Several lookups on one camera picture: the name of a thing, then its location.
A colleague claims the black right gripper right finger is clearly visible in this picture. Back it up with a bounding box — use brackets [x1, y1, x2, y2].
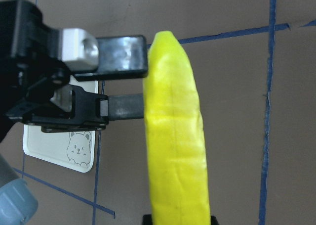
[210, 216, 219, 225]

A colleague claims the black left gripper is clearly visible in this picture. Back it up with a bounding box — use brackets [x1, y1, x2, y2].
[0, 0, 71, 136]

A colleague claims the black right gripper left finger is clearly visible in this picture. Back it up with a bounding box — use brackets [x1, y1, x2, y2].
[142, 214, 153, 225]

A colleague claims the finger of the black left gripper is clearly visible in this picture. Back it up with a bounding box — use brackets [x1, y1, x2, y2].
[5, 85, 144, 133]
[60, 28, 148, 81]

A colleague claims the bright yellow banana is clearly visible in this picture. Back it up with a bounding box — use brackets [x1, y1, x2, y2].
[143, 31, 211, 225]

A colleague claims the white rectangular bear plate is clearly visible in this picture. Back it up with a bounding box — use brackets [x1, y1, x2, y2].
[22, 75, 99, 173]

